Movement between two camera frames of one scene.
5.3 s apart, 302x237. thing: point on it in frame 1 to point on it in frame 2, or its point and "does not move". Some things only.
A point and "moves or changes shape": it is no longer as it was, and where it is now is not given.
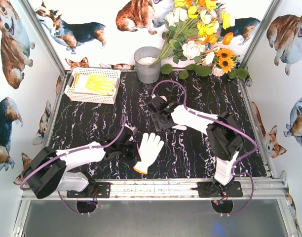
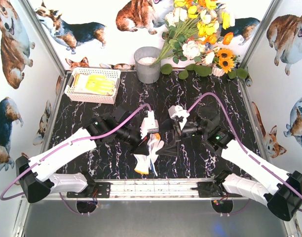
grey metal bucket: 143,57 does not move
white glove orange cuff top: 181,127 moves or changes shape
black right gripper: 155,104 to 178,133
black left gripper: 132,147 to 143,141
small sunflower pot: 225,62 does not move
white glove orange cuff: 92,83 does not move
